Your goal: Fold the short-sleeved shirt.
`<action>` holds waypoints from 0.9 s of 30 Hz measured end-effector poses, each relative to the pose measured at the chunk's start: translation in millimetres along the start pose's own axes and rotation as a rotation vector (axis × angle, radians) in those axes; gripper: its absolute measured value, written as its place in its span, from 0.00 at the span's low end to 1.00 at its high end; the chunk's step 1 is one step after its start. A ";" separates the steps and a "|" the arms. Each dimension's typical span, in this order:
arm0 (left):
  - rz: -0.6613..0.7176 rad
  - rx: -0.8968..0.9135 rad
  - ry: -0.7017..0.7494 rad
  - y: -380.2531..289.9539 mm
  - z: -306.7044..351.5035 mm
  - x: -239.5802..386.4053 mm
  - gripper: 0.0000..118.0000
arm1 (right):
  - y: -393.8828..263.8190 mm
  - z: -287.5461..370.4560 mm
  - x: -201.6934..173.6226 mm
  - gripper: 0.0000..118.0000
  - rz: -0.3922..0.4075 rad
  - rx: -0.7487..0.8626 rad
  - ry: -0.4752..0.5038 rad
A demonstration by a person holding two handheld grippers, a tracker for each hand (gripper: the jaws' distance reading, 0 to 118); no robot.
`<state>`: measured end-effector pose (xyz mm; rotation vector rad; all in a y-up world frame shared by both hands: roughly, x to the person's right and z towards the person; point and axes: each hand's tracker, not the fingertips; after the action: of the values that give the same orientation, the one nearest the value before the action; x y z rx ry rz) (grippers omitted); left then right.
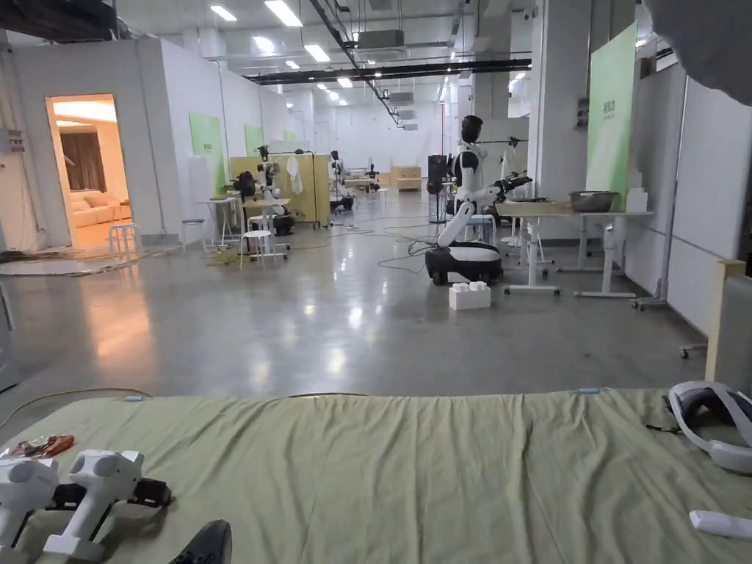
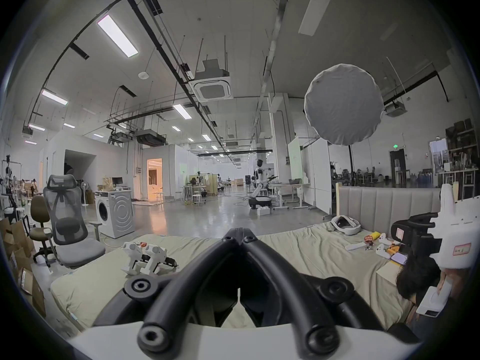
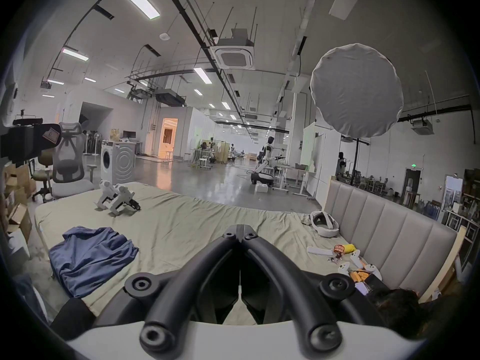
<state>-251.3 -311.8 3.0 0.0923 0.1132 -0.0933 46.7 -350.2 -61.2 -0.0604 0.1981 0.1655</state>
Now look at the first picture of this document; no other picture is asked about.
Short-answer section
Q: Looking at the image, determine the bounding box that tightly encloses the spare white hand-held gripper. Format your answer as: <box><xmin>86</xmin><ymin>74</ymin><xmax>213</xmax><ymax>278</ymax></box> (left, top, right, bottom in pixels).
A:
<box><xmin>42</xmin><ymin>449</ymin><xmax>175</xmax><ymax>562</ymax></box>
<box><xmin>0</xmin><ymin>457</ymin><xmax>80</xmax><ymax>564</ymax></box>

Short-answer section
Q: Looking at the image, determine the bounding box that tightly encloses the bed with pale green sheet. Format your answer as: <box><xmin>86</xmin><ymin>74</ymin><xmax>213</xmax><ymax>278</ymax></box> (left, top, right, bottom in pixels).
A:
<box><xmin>0</xmin><ymin>388</ymin><xmax>752</xmax><ymax>564</ymax></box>

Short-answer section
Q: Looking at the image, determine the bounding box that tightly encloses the clear bag with orange contents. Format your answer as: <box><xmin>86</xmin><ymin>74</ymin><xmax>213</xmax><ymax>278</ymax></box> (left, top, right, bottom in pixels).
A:
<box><xmin>0</xmin><ymin>434</ymin><xmax>77</xmax><ymax>460</ymax></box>

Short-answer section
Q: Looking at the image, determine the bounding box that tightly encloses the white round stool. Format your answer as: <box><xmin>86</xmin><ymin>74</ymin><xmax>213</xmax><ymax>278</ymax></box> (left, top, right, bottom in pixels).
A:
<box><xmin>239</xmin><ymin>229</ymin><xmax>275</xmax><ymax>272</ymax></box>
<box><xmin>108</xmin><ymin>223</ymin><xmax>142</xmax><ymax>258</ymax></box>

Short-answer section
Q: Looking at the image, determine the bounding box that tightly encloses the grey seat stool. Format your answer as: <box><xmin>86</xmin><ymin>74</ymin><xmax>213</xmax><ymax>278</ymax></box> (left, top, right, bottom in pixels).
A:
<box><xmin>180</xmin><ymin>218</ymin><xmax>208</xmax><ymax>254</ymax></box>

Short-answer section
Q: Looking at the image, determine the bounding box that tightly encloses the small white folding table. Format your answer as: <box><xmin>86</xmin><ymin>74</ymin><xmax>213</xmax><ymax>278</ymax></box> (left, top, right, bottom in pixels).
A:
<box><xmin>196</xmin><ymin>197</ymin><xmax>243</xmax><ymax>249</ymax></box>

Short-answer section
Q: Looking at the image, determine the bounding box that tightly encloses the cream sofa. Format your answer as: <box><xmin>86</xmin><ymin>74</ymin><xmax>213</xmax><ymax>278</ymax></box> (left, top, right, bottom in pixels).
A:
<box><xmin>70</xmin><ymin>193</ymin><xmax>131</xmax><ymax>229</ymax></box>

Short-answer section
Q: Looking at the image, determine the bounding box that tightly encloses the robot at wooden desk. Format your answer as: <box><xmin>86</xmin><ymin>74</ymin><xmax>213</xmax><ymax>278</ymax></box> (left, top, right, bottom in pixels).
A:
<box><xmin>233</xmin><ymin>145</ymin><xmax>296</xmax><ymax>261</ymax></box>

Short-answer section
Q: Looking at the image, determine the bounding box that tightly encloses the wooden cabinet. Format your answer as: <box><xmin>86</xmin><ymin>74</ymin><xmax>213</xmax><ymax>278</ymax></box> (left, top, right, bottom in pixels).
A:
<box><xmin>390</xmin><ymin>165</ymin><xmax>422</xmax><ymax>192</ymax></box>

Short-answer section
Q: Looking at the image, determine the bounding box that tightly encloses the white black wheeled humanoid robot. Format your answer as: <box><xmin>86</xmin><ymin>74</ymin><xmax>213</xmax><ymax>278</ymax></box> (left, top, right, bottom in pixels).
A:
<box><xmin>424</xmin><ymin>114</ymin><xmax>535</xmax><ymax>287</ymax></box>

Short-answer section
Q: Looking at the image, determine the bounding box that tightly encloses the white table with metal bowl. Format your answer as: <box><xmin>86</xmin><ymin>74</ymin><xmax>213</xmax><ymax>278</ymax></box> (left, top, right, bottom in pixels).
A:
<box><xmin>495</xmin><ymin>189</ymin><xmax>655</xmax><ymax>299</ymax></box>

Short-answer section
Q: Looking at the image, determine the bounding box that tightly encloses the white hand controller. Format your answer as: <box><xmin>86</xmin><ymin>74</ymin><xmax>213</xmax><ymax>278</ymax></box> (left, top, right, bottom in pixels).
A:
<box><xmin>688</xmin><ymin>509</ymin><xmax>752</xmax><ymax>539</ymax></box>

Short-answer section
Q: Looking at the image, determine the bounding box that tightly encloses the white headset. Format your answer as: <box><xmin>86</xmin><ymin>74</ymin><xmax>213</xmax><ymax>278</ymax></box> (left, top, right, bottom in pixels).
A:
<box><xmin>668</xmin><ymin>380</ymin><xmax>752</xmax><ymax>474</ymax></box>

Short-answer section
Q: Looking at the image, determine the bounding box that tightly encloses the green white banner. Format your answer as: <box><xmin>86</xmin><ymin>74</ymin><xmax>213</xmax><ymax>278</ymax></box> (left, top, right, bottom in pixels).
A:
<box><xmin>586</xmin><ymin>22</ymin><xmax>640</xmax><ymax>214</ymax></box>

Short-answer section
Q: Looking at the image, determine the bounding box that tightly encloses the padded headboard with wooden frame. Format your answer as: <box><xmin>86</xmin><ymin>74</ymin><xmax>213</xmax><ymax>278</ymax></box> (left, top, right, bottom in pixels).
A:
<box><xmin>704</xmin><ymin>258</ymin><xmax>752</xmax><ymax>384</ymax></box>

